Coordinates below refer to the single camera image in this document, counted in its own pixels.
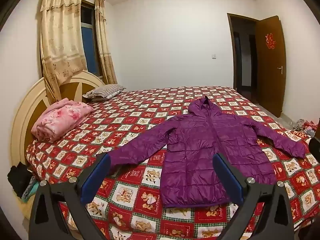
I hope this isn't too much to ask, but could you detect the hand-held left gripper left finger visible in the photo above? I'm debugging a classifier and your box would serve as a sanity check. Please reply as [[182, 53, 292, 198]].
[[29, 152, 112, 240]]

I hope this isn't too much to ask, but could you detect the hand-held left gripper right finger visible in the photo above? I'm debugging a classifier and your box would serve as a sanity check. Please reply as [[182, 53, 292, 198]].
[[212, 152, 295, 240]]

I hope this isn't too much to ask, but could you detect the purple hooded down jacket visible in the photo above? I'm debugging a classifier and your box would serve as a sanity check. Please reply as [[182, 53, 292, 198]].
[[96, 96, 307, 208]]

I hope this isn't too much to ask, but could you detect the pile of dark clothes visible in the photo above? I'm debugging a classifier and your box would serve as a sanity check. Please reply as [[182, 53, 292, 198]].
[[7, 162, 34, 198]]

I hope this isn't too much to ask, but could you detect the teal cloth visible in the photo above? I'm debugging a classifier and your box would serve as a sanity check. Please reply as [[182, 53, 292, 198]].
[[21, 176, 40, 203]]

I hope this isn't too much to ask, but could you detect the pink floral folded blanket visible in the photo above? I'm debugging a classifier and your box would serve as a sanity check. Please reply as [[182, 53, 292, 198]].
[[31, 98, 95, 142]]

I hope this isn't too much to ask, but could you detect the red checkered bear bedspread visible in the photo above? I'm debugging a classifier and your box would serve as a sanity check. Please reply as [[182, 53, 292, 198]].
[[25, 86, 320, 240]]

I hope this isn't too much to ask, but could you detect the striped pillow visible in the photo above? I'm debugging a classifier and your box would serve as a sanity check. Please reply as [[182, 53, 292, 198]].
[[82, 84, 126, 102]]

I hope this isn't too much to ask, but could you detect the colourful floor clutter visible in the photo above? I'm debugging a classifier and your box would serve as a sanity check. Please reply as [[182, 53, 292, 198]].
[[292, 119, 319, 137]]

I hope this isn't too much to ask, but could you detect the cream and brown headboard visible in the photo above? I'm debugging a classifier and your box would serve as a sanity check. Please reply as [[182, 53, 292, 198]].
[[10, 70, 107, 174]]

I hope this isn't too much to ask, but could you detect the brown wooden door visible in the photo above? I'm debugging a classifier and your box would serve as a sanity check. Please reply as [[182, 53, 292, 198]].
[[255, 15, 287, 118]]

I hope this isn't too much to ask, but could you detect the narrow beige patterned curtain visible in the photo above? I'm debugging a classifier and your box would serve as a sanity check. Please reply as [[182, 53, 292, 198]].
[[94, 0, 118, 85]]

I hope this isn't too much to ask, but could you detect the window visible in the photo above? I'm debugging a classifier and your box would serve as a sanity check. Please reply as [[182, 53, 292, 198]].
[[80, 0, 103, 77]]

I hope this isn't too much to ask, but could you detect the wide beige patterned curtain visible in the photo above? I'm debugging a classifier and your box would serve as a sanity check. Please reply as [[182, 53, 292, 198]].
[[40, 0, 88, 104]]

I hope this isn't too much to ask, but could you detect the red paper door decoration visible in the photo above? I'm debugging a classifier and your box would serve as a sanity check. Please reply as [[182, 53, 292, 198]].
[[265, 33, 275, 49]]

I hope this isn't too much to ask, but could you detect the dark wooden door frame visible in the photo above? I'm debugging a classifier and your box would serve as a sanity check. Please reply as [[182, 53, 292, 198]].
[[227, 13, 260, 105]]

